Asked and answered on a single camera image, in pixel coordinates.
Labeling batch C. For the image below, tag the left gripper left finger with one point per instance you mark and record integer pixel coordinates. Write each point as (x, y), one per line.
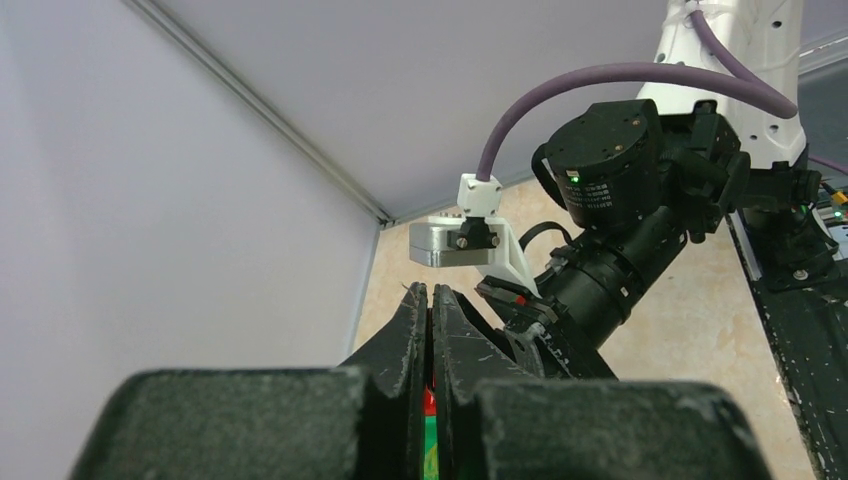
(362, 419)

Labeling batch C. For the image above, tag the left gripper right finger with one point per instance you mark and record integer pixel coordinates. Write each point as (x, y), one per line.
(539, 402)

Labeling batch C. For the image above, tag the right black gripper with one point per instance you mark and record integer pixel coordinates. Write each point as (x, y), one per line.
(588, 291)

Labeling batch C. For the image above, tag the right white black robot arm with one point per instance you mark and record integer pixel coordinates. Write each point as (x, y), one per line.
(713, 131)

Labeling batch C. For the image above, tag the red plastic bin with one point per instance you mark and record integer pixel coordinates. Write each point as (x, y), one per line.
(429, 403)

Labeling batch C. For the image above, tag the green plastic bin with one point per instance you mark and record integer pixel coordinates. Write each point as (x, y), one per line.
(431, 457)

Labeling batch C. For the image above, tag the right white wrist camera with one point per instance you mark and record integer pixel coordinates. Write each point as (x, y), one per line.
(477, 237)

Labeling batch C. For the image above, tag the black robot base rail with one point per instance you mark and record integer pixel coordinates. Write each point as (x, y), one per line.
(796, 267)

